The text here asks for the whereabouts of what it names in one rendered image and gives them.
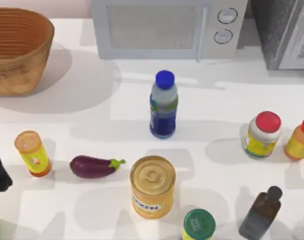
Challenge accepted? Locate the blue capped water bottle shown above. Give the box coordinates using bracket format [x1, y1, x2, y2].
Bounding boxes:
[149, 70, 179, 140]

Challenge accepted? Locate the large golden tin can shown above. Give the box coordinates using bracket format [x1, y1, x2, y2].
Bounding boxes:
[129, 155, 177, 220]

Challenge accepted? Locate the purple eggplant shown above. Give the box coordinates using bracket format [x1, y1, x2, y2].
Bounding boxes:
[69, 155, 126, 180]

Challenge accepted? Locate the pale microwave oven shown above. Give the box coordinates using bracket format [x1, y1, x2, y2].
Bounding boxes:
[89, 0, 249, 64]

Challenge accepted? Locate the round microwave knob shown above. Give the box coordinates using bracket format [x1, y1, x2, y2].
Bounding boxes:
[213, 28, 234, 45]
[217, 7, 238, 24]

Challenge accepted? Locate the red lidded white jar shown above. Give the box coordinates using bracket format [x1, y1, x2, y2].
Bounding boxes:
[242, 111, 283, 160]

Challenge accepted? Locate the green lidded yellow jar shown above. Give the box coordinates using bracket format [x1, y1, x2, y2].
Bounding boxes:
[181, 208, 216, 240]

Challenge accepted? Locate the yellow orange can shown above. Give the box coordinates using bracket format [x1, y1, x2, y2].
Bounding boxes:
[14, 130, 52, 178]

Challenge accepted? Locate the dark glass bottle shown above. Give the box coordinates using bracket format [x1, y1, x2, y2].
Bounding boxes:
[238, 185, 283, 240]

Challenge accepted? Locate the red capped orange bottle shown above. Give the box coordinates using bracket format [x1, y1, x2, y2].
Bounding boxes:
[284, 118, 304, 161]

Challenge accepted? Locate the woven wooden basket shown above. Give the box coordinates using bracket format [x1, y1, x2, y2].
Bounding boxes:
[0, 7, 55, 97]

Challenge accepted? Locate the microwave door handle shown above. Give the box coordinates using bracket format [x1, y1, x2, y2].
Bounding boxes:
[196, 6, 208, 64]

